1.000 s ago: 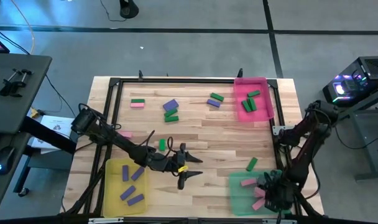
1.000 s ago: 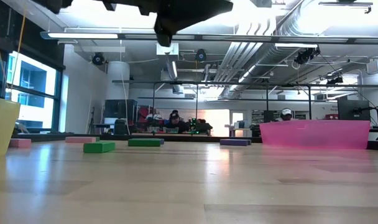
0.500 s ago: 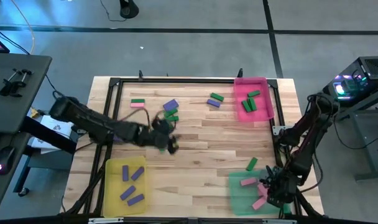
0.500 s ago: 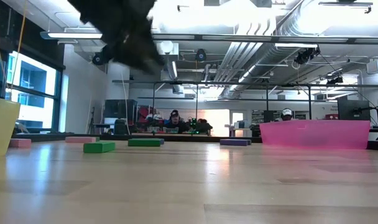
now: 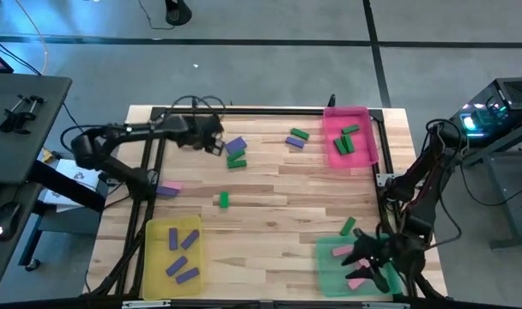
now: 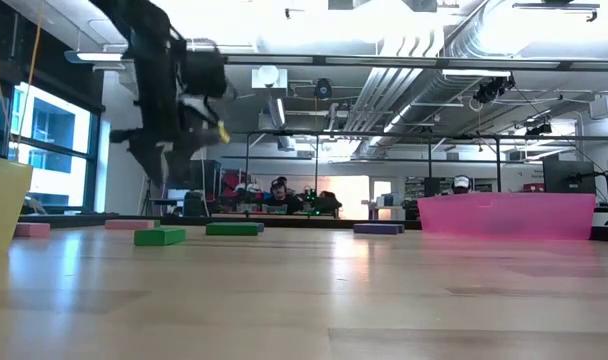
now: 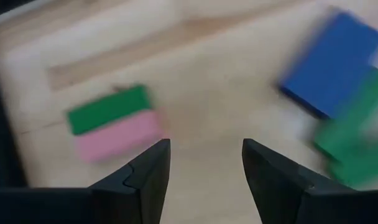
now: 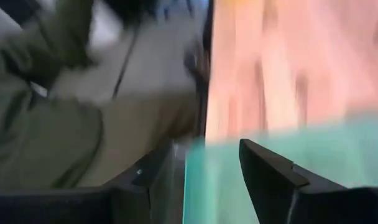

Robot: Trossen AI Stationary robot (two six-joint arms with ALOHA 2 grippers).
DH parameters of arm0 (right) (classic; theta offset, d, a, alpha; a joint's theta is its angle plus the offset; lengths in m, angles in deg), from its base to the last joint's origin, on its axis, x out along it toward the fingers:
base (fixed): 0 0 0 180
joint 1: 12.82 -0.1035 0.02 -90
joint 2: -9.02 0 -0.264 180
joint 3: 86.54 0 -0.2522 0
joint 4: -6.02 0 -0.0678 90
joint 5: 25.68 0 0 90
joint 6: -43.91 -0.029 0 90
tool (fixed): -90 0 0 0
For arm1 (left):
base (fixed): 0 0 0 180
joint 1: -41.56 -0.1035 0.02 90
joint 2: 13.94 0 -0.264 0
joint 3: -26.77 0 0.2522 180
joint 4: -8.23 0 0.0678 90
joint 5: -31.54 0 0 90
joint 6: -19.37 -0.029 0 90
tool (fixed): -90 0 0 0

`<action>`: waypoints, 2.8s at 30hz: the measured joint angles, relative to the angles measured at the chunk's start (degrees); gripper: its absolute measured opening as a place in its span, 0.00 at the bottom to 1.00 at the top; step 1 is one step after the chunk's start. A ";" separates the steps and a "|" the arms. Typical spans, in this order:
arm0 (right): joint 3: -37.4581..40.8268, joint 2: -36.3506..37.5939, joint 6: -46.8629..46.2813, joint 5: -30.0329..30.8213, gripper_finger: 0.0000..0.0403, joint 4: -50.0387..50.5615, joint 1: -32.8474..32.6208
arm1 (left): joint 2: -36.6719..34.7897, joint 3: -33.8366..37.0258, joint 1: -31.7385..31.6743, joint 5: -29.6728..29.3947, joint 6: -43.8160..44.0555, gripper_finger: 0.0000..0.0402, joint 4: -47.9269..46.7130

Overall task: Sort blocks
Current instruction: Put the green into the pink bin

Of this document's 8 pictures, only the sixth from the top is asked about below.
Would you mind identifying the black ceiling track light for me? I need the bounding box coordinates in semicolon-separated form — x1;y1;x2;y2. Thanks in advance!
472;74;516;106

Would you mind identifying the pink rectangular block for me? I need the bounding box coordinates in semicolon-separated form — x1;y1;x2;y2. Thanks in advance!
14;222;52;239
104;219;156;232

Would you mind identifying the white ribbed ceiling duct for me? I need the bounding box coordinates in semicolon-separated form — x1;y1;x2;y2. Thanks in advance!
342;24;448;134

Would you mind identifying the black tripod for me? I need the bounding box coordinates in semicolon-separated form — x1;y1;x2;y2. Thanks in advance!
140;182;156;217

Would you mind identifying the grey overhead rig beam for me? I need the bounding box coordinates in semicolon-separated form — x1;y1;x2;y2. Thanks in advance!
64;49;608;72

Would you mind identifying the dark framed window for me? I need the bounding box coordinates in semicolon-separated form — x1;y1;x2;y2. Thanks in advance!
0;82;101;215

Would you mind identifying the black desk monitor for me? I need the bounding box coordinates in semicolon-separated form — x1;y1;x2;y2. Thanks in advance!
542;159;597;195

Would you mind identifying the silver round air duct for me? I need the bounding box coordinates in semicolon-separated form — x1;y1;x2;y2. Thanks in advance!
402;0;515;157

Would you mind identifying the white dome ceiling fixture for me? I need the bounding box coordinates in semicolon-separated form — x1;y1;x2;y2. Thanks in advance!
251;64;289;90

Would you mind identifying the black metal table frame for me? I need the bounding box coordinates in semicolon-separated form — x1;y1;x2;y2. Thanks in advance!
18;213;608;244

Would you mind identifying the black background monitor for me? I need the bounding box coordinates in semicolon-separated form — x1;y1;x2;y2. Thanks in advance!
186;159;223;192

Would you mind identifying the pink plastic bin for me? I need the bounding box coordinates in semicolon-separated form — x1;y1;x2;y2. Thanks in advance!
416;192;597;242

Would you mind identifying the black ceiling speaker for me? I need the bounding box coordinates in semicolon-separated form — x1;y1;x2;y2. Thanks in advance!
313;77;334;101

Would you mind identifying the black metal rack frame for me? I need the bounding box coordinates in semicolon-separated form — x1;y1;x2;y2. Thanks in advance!
228;127;505;219

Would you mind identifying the black overhead mount bar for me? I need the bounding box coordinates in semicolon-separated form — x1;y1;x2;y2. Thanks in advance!
511;1;602;24

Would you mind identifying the black office chair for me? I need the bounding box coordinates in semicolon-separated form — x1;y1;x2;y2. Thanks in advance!
182;189;207;218

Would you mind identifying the yellow plastic bin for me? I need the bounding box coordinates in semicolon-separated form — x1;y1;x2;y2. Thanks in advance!
0;154;34;254

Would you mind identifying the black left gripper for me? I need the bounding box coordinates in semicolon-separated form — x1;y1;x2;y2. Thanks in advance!
109;94;208;186

